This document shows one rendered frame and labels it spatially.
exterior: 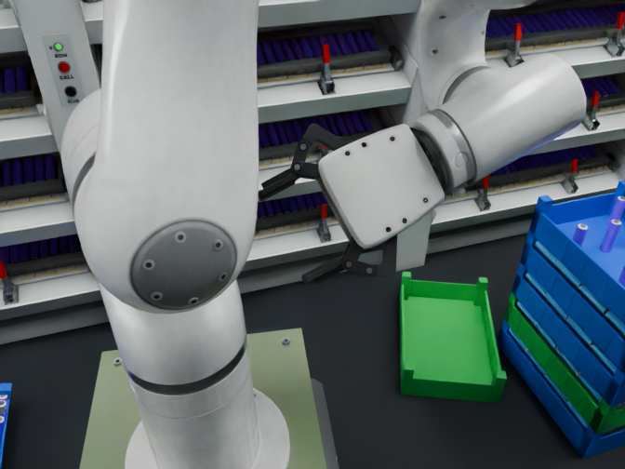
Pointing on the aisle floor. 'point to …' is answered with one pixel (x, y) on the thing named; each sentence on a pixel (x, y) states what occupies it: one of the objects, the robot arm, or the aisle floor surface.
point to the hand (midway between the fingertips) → (289, 234)
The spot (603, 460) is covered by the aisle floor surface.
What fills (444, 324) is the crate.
